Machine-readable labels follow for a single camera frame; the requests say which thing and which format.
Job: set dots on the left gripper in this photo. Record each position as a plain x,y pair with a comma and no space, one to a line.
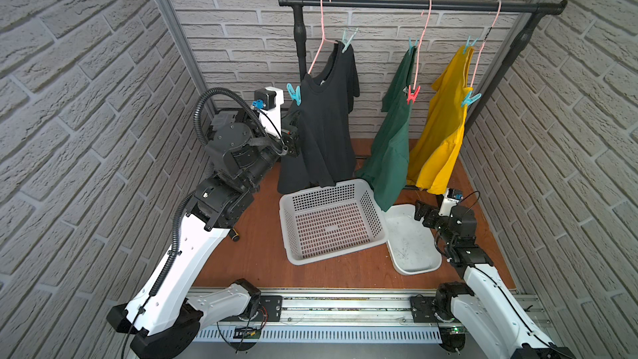
290,139

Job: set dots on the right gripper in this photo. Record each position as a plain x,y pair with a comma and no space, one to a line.
420,213

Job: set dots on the black t-shirt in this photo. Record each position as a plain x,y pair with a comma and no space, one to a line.
322,120

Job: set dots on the white perforated laundry basket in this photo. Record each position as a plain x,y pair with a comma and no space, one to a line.
326,222

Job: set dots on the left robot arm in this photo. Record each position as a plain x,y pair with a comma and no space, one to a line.
163,319

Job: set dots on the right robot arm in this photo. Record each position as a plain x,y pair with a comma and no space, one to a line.
481,301

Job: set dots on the pink hanger of green shirt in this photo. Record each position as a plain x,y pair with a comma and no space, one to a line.
422,36

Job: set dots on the pink hanger of yellow shirt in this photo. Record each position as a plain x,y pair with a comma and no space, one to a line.
484,42

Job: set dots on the white plastic tray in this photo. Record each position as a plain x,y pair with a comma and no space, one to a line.
410,244

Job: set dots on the yellow t-shirt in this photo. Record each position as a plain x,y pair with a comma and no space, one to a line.
435,154

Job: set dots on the green t-shirt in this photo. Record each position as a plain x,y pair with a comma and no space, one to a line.
385,170

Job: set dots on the black toolbox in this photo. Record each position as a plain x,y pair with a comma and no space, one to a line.
224,117

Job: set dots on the red clothespin green shirt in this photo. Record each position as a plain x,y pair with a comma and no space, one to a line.
412,94

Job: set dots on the teal clothespin lower yellow shirt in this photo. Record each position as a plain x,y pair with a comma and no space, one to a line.
470,99

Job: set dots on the teal clothespin yellow shirt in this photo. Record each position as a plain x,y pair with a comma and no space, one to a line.
470,99
469,43

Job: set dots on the teal clothespin upper green shirt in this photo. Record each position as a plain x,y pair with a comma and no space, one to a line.
412,44

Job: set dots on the teal clothespin upper yellow shirt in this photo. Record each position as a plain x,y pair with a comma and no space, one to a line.
469,43

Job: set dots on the black clothes rack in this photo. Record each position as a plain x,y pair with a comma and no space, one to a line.
536,11

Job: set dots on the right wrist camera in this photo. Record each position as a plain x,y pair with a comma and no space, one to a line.
448,200

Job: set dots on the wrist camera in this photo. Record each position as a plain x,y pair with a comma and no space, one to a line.
268,103
448,200

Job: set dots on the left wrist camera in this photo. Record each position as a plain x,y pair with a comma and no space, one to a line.
268,103

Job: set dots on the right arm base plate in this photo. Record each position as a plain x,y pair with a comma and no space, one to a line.
424,310

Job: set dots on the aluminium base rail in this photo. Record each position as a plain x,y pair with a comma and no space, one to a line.
340,316

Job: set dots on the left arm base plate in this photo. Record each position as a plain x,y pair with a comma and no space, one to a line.
269,308

